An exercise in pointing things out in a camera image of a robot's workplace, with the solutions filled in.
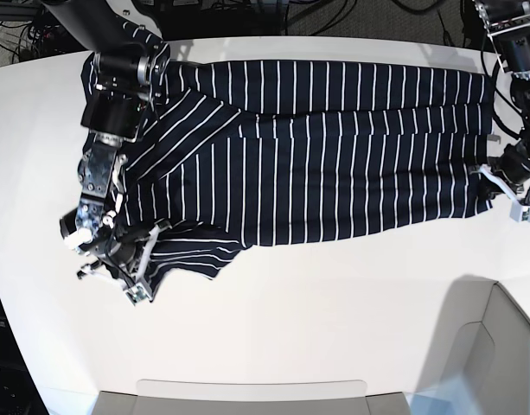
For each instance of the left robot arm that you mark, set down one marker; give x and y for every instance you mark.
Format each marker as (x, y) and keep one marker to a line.
(507, 27)

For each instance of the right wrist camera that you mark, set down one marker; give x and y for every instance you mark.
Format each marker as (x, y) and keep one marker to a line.
(138, 293)

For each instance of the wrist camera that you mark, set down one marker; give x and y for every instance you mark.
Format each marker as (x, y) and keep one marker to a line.
(138, 293)
(520, 212)

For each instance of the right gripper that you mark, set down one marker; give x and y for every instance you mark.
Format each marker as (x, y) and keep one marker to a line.
(123, 256)

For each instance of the navy white striped T-shirt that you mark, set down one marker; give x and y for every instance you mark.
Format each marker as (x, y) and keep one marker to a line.
(237, 154)

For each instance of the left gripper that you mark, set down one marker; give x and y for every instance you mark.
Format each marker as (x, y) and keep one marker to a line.
(508, 174)

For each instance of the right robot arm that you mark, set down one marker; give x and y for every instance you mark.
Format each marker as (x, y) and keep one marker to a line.
(128, 62)

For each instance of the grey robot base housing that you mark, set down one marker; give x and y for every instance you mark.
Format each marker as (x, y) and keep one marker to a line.
(476, 362)

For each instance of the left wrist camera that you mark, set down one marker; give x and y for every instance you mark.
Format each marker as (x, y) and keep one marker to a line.
(520, 212)

